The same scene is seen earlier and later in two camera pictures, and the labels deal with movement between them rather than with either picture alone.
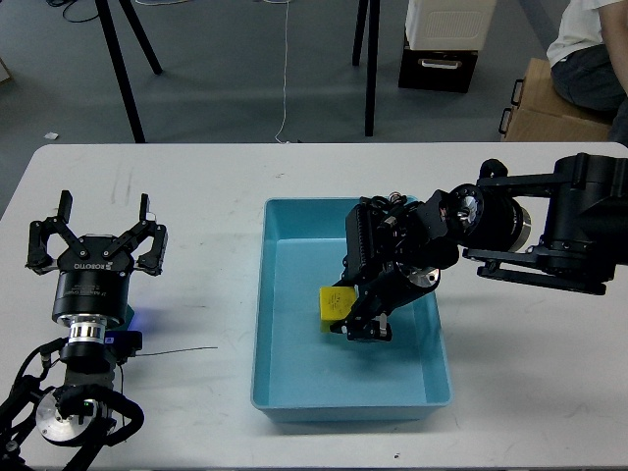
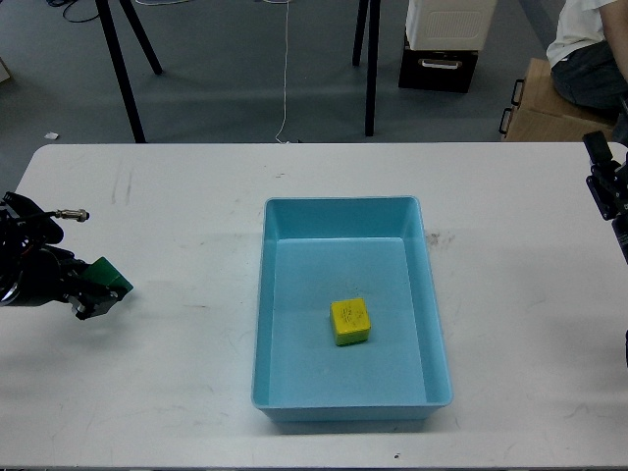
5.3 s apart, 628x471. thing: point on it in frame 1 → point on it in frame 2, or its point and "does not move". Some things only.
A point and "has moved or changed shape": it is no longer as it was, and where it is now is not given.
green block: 129,316 has moved or changed shape
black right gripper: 393,245 → 607,185
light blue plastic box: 302,374 does not move
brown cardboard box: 541,113 does not move
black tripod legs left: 118,61 does not move
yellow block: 335,304 has moved or changed shape
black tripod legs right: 374,25 does not move
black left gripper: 94,269 → 43,274
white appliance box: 448,25 does not move
